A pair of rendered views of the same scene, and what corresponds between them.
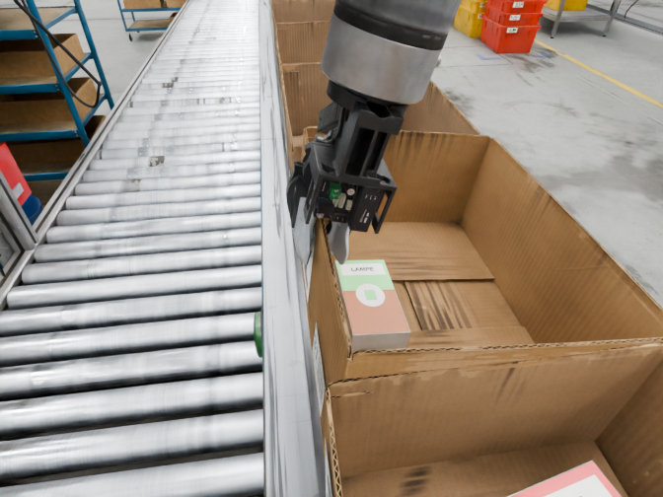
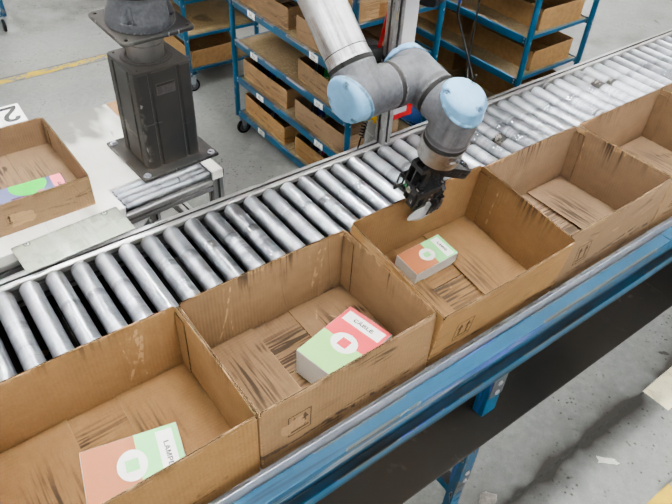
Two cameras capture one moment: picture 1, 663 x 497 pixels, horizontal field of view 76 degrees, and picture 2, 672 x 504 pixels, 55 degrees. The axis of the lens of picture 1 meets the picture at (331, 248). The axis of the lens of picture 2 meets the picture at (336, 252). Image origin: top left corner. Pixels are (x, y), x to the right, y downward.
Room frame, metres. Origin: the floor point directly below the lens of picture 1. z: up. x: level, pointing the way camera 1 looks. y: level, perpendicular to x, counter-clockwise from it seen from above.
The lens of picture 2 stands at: (-0.37, -0.88, 1.93)
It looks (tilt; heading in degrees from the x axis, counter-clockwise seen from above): 42 degrees down; 59
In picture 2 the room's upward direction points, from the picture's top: 4 degrees clockwise
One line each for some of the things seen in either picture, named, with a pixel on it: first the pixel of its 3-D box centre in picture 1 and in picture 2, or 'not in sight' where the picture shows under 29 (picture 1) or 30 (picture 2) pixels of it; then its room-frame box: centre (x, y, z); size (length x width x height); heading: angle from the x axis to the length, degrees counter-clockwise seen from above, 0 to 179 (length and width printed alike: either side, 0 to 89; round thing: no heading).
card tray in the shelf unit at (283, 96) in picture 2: not in sight; (289, 75); (0.93, 1.84, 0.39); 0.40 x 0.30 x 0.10; 98
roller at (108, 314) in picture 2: not in sight; (116, 326); (-0.30, 0.25, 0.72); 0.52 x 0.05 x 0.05; 98
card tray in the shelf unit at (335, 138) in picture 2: not in sight; (345, 117); (0.99, 1.36, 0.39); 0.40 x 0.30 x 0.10; 98
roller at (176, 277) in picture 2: not in sight; (189, 293); (-0.11, 0.28, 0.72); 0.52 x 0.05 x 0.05; 98
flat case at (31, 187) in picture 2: not in sight; (34, 196); (-0.38, 0.79, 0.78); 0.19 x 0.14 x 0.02; 5
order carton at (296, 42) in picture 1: (333, 73); (654, 154); (1.17, -0.01, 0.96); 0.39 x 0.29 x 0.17; 7
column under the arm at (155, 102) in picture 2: not in sight; (155, 104); (0.03, 0.91, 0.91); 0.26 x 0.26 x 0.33; 11
